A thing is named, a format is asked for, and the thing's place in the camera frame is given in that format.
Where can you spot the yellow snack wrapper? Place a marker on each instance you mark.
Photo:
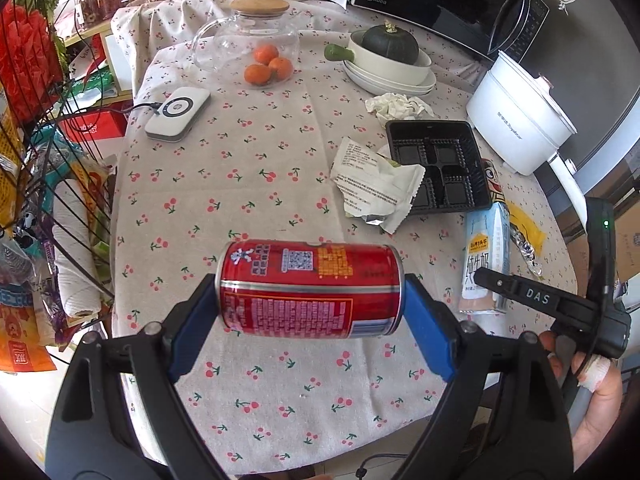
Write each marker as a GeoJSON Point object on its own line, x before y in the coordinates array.
{"type": "Point", "coordinates": [525, 222]}

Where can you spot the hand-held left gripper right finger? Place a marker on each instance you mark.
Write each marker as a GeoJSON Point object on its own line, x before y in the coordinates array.
{"type": "Point", "coordinates": [431, 335]}

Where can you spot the cherry print tablecloth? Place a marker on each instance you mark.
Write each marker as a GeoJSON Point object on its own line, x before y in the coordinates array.
{"type": "Point", "coordinates": [250, 185]}

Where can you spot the orange snack packet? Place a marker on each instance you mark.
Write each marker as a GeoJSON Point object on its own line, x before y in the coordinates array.
{"type": "Point", "coordinates": [20, 340]}

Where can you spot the white flat electronic device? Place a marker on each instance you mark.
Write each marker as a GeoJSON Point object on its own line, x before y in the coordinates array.
{"type": "Point", "coordinates": [175, 120]}

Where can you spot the crumpled white tissue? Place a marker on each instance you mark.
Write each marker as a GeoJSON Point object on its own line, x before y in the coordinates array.
{"type": "Point", "coordinates": [395, 105]}

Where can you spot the red cartoon snack packet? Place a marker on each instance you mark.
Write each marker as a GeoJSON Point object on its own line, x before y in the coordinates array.
{"type": "Point", "coordinates": [492, 180]}

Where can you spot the dark green pumpkin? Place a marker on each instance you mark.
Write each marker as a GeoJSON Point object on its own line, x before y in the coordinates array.
{"type": "Point", "coordinates": [390, 42]}

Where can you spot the glass pot wooden lid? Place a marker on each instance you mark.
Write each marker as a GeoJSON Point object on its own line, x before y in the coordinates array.
{"type": "Point", "coordinates": [235, 35]}

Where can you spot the white electric pot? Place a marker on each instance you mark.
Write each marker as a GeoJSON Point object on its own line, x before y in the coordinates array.
{"type": "Point", "coordinates": [515, 110]}

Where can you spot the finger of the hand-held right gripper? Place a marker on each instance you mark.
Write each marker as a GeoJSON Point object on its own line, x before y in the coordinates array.
{"type": "Point", "coordinates": [535, 297]}

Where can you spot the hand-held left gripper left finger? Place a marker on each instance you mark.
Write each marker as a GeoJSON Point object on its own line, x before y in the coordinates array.
{"type": "Point", "coordinates": [192, 332]}

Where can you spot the grey refrigerator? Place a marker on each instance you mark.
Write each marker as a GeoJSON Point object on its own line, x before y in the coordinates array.
{"type": "Point", "coordinates": [600, 110]}

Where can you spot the red mesh bag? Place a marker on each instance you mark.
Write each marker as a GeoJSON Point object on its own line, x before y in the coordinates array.
{"type": "Point", "coordinates": [30, 55]}

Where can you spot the black plastic tray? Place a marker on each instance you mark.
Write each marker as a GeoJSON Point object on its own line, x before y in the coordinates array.
{"type": "Point", "coordinates": [440, 160]}

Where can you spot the paper towel roll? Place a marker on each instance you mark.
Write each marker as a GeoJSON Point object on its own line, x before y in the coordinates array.
{"type": "Point", "coordinates": [75, 250]}

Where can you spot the red box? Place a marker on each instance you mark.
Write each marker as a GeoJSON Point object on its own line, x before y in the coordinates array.
{"type": "Point", "coordinates": [95, 125]}

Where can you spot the person's right hand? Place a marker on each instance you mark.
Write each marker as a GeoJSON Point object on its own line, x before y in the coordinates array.
{"type": "Point", "coordinates": [602, 405]}

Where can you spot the white lidded container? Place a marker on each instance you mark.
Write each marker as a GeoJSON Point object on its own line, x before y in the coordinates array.
{"type": "Point", "coordinates": [400, 89]}

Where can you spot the red drink can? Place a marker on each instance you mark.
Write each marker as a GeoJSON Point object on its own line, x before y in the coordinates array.
{"type": "Point", "coordinates": [310, 285]}

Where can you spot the white printed wrapper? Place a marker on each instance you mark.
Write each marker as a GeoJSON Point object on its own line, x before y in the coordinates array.
{"type": "Point", "coordinates": [370, 175]}

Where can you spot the brown cardboard box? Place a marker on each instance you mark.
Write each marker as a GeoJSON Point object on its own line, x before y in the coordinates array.
{"type": "Point", "coordinates": [627, 240]}

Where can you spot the orange tangerine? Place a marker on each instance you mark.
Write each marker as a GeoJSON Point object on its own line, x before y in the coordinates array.
{"type": "Point", "coordinates": [265, 54]}
{"type": "Point", "coordinates": [257, 74]}
{"type": "Point", "coordinates": [281, 67]}

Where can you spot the blue white milk carton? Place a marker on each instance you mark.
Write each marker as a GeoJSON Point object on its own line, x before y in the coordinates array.
{"type": "Point", "coordinates": [482, 245]}

